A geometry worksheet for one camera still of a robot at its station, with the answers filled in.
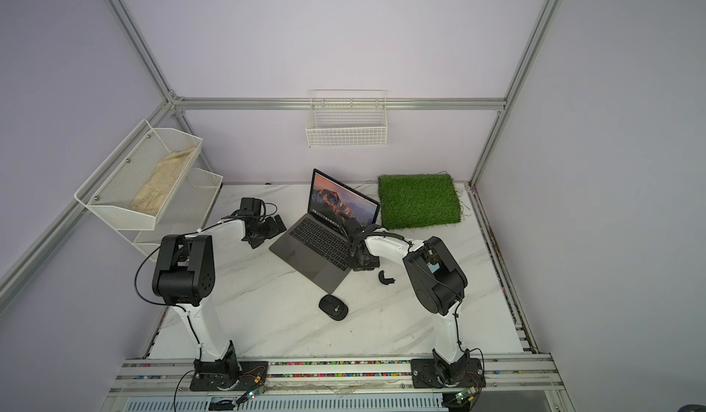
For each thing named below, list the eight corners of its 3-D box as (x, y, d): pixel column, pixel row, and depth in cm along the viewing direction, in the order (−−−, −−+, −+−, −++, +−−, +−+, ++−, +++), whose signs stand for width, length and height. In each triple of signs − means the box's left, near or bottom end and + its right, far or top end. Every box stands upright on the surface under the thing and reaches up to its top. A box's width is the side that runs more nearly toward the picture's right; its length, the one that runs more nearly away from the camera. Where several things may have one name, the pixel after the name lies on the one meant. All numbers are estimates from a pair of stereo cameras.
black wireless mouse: (317, 307, 88) (316, 304, 86) (328, 294, 91) (327, 290, 89) (341, 324, 85) (340, 321, 82) (351, 309, 88) (350, 306, 85)
